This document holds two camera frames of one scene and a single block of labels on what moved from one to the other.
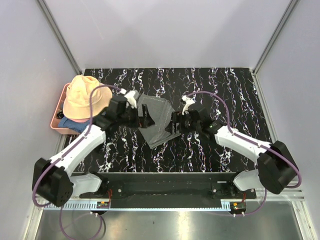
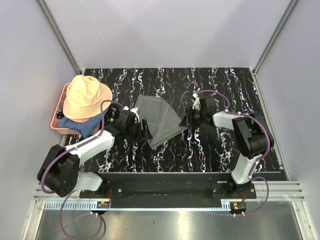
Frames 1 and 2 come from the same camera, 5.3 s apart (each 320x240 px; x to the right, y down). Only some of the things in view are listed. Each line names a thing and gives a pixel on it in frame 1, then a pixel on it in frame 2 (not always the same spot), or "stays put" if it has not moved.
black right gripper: x=175 y=118 -> x=186 y=120
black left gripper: x=144 y=121 -> x=146 y=135
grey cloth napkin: x=159 y=111 stays put
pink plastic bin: x=55 y=121 stays put
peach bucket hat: x=77 y=102 stays put
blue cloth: x=77 y=127 stays put
